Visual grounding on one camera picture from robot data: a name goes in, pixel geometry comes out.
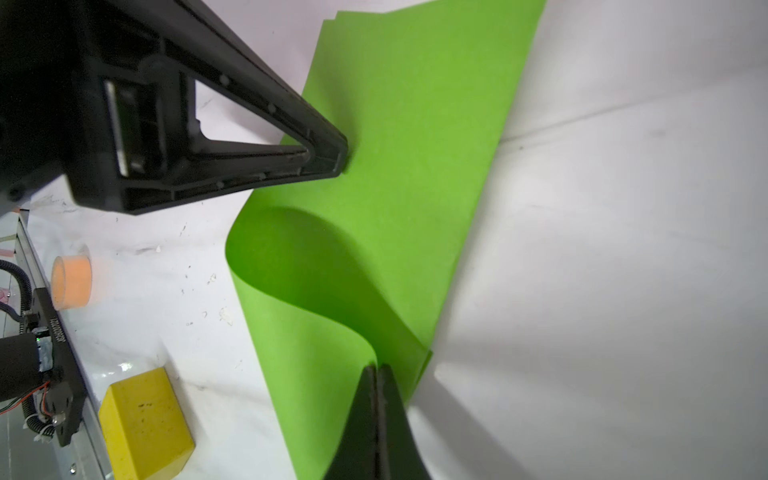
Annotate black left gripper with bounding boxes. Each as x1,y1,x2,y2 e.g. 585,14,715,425
1,1,349,215

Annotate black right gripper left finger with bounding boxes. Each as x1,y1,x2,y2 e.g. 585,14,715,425
324,366,378,480

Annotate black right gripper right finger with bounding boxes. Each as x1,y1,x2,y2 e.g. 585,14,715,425
376,365,431,480

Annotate green square paper sheet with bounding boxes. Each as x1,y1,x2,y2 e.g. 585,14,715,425
225,1,545,479

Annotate yellow sponge block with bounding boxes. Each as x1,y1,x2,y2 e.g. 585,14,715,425
98,368,195,480

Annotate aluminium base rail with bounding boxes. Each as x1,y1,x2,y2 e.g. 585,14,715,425
1,208,114,479

